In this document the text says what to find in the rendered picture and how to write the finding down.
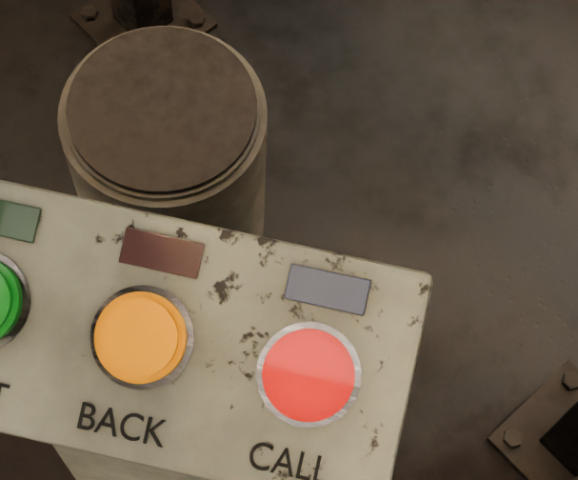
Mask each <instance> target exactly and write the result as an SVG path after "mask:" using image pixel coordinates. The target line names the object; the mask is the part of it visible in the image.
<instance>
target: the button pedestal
mask: <svg viewBox="0 0 578 480"><path fill-rule="evenodd" d="M0 199H1V200H5V201H10V202H13V203H18V204H23V205H27V206H32V207H36V208H40V209H41V214H40V218H39V223H38V227H37V231H36V234H35V239H34V243H29V242H24V241H20V240H15V239H11V238H7V237H2V236H0V261H1V262H2V263H4V264H5V265H7V266H8V267H9V268H10V269H11V270H12V271H13V273H14V274H15V276H16V277H17V279H18V281H19V283H20V286H21V289H22V295H23V305H22V310H21V313H20V317H19V319H18V321H17V323H16V325H15V326H14V327H13V329H12V330H11V331H10V332H9V333H8V334H7V335H6V336H5V337H3V338H2V339H0V432H2V433H5V434H9V435H14V436H18V437H23V438H27V439H30V440H35V441H39V442H43V443H48V444H52V445H53V446H54V448H55V449H56V451H57V452H58V454H59V455H60V457H61V458H62V460H63V461H64V463H65V464H66V466H67V467H68V468H69V470H70V472H71V473H72V475H73V476H74V478H75V479H76V480H391V478H392V475H393V470H394V465H395V460H396V456H397V451H398V447H399V442H400V438H401V433H402V428H403V425H404V420H405V415H406V410H407V406H408V401H409V394H410V389H411V384H412V379H413V375H414V371H415V366H416V361H417V357H418V352H419V348H420V344H421V339H422V334H423V329H424V325H425V321H426V316H427V311H428V307H429V299H430V295H431V290H432V285H433V281H432V276H431V275H430V274H428V273H427V272H425V271H420V270H413V269H408V268H404V267H399V266H394V265H391V264H386V263H382V262H377V261H372V260H368V259H364V258H360V257H355V256H350V255H346V254H342V253H338V252H333V251H328V250H320V249H316V248H312V247H307V246H303V245H298V244H293V243H290V242H285V241H281V240H276V239H271V238H267V237H263V236H259V235H254V234H249V233H245V232H241V231H237V230H228V229H224V228H219V227H215V226H211V225H206V224H202V223H197V222H193V221H189V220H184V219H180V218H175V217H171V216H166V215H162V214H158V213H153V212H148V211H144V210H137V209H132V208H127V207H123V206H118V205H114V204H110V203H105V202H101V201H96V200H92V199H88V198H83V197H79V196H74V195H70V194H65V193H61V192H57V191H52V190H44V189H39V188H36V187H31V186H27V185H22V184H17V183H13V182H9V181H5V180H0ZM126 228H132V229H137V230H144V231H149V232H153V233H158V234H162V235H166V236H170V237H175V238H180V239H184V240H189V241H192V242H197V243H202V244H205V248H204V252H203V257H202V261H201V266H200V270H199V273H198V278H197V279H192V278H188V277H184V276H180V275H175V274H171V273H166V272H162V271H158V270H150V269H145V268H141V267H136V266H133V265H128V264H124V263H119V262H118V260H119V255H120V251H121V248H122V243H123V239H124V235H125V230H126ZM291 263H293V264H297V265H302V266H307V267H311V268H316V269H319V270H327V271H332V272H337V273H341V274H345V275H349V276H354V277H359V278H363V279H368V280H370V281H371V283H370V287H369V296H368V300H367V304H366V309H365V313H364V315H363V316H362V315H357V314H353V313H348V312H343V311H339V310H332V309H327V308H323V307H318V306H314V305H310V304H306V303H301V302H296V301H292V300H288V299H285V298H284V294H285V290H286V285H287V281H288V277H289V269H290V264H291ZM135 291H145V292H152V293H155V294H158V295H161V296H163V297H165V298H166V299H168V300H169V301H171V303H172V304H173V305H174V306H175V307H176V308H177V309H178V310H179V311H180V313H181V315H182V316H183V318H184V321H185V324H186V327H187V333H188V341H187V347H186V350H185V353H184V356H183V358H182V360H181V361H180V363H179V364H178V366H177V367H176V368H175V369H174V370H173V371H172V372H171V373H170V374H168V375H167V376H165V377H163V378H161V379H159V380H157V381H154V382H151V383H146V384H132V383H128V382H125V381H122V380H120V379H118V378H116V377H115V376H113V375H112V374H110V373H109V372H108V371H107V370H106V369H105V368H104V366H103V365H102V363H101V362H100V360H99V358H98V356H97V353H96V350H95V346H94V331H95V326H96V323H97V320H98V318H99V316H100V314H101V313H102V311H103V310H104V308H105V307H106V306H107V305H108V304H109V303H110V302H111V301H113V300H114V299H116V298H117V297H119V296H121V295H124V294H126V293H130V292H135ZM302 329H315V330H322V331H325V332H327V333H329V334H331V335H333V336H334V337H336V338H337V339H338V340H339V341H340V342H341V343H342V344H343V345H344V346H345V347H346V349H347V350H348V352H349V354H350V356H351V359H352V362H353V366H354V370H355V380H354V386H353V390H352V393H351V395H350V397H349V400H348V402H347V403H346V404H345V406H344V407H342V408H341V409H340V410H339V411H338V412H336V413H335V414H334V415H332V416H331V417H329V418H327V419H324V420H321V421H316V422H301V421H296V420H293V419H290V418H288V417H287V416H285V415H284V414H282V413H281V412H280V411H278V410H277V409H276V408H275V407H274V406H273V405H272V403H271V402H270V400H269V399H268V397H267V395H266V393H265V390H264V386H263V380H262V371H263V365H264V362H265V358H266V356H267V354H268V352H269V350H270V349H271V347H272V346H273V345H274V344H275V343H276V342H277V341H278V340H279V339H280V338H281V337H283V336H284V335H286V334H288V333H290V332H292V331H295V330H302Z"/></svg>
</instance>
